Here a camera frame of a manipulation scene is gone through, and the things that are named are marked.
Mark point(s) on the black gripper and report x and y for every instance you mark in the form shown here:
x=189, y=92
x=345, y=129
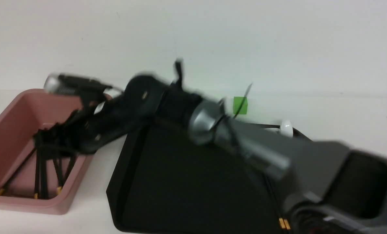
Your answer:
x=118, y=116

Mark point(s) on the black chopstick tray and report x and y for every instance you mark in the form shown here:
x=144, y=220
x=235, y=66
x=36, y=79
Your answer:
x=284, y=220
x=280, y=222
x=7, y=184

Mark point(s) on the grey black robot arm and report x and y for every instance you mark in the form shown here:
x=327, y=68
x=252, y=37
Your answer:
x=324, y=186

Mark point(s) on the black chopstick bin leaning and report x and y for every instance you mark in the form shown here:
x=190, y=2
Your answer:
x=70, y=166

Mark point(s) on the black chopstick bin left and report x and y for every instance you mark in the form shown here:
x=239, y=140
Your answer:
x=37, y=176

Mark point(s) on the black chopstick bin crossing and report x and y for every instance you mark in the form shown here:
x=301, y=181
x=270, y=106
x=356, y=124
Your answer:
x=57, y=162

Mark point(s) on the pink plastic bin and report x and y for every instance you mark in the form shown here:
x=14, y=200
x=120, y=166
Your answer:
x=29, y=111

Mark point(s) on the black plastic tray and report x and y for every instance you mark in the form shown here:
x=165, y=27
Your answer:
x=165, y=184

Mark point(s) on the green cube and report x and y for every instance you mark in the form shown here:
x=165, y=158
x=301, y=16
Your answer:
x=240, y=105

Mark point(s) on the white spoon far right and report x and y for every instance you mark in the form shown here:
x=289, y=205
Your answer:
x=285, y=128

